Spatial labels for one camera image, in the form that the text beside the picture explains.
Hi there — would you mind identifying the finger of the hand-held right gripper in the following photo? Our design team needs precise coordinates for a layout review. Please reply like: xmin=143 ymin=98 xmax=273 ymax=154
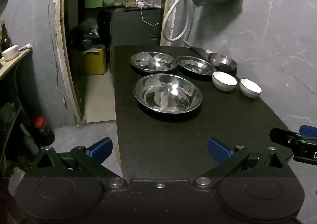
xmin=299 ymin=125 xmax=317 ymax=138
xmin=269 ymin=127 xmax=302 ymax=149

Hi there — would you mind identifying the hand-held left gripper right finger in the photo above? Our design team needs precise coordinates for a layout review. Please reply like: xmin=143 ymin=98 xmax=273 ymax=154
xmin=195 ymin=137 xmax=297 ymax=187

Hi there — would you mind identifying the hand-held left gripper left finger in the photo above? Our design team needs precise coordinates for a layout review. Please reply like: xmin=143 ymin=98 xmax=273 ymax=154
xmin=25 ymin=137 xmax=126 ymax=187

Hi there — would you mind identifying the small white ceramic bowl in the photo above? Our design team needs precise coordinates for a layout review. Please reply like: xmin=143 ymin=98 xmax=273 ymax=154
xmin=239 ymin=78 xmax=262 ymax=99

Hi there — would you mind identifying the wide white ceramic bowl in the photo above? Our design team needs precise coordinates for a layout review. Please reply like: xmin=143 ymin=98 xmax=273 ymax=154
xmin=212 ymin=71 xmax=238 ymax=92

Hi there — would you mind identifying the small steel plate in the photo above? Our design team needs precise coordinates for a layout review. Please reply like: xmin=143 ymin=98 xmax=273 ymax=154
xmin=176 ymin=55 xmax=218 ymax=76

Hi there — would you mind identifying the steel bowl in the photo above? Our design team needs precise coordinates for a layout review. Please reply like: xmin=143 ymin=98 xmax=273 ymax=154
xmin=208 ymin=53 xmax=237 ymax=72
xmin=130 ymin=52 xmax=178 ymax=73

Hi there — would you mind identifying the red-capped sauce bottle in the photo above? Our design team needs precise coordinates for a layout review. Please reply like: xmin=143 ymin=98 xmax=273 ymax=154
xmin=33 ymin=115 xmax=55 ymax=148

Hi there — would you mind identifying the green bottle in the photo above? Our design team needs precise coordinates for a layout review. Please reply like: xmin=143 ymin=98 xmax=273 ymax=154
xmin=23 ymin=135 xmax=40 ymax=156

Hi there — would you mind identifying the yellow box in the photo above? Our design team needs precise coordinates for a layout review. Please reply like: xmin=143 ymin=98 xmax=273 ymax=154
xmin=73 ymin=45 xmax=108 ymax=76

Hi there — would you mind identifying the white plastic bottle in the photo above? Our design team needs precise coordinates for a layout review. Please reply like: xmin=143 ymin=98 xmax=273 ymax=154
xmin=7 ymin=166 xmax=27 ymax=197

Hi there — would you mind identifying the kitchen cleaver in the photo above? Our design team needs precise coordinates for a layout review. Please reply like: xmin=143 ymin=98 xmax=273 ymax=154
xmin=183 ymin=42 xmax=214 ymax=61

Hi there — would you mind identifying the black plastic bag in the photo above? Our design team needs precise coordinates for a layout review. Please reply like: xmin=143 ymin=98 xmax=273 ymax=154
xmin=69 ymin=18 xmax=101 ymax=50

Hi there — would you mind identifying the wooden shelf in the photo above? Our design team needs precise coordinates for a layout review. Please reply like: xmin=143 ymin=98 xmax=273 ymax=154
xmin=0 ymin=48 xmax=34 ymax=140

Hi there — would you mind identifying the dark grey cabinet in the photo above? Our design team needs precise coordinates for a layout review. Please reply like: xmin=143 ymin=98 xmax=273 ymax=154
xmin=110 ymin=8 xmax=164 ymax=47

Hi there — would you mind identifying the plain white bowl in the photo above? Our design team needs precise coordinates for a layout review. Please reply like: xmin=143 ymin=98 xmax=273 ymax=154
xmin=1 ymin=45 xmax=19 ymax=62

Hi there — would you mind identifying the dark glass bottle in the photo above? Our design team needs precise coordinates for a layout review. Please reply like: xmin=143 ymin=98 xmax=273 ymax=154
xmin=0 ymin=19 xmax=13 ymax=52

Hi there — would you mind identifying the green box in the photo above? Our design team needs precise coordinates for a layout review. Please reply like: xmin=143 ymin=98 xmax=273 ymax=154
xmin=85 ymin=0 xmax=103 ymax=8

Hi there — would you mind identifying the pale door frame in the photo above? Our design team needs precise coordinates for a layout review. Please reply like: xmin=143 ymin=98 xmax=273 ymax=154
xmin=53 ymin=0 xmax=182 ymax=125

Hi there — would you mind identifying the white hose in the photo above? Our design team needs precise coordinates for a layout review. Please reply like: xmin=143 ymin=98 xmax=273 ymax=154
xmin=162 ymin=0 xmax=195 ymax=42

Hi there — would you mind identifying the thin white cable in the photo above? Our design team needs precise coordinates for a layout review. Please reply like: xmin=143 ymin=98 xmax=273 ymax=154
xmin=140 ymin=5 xmax=159 ymax=26

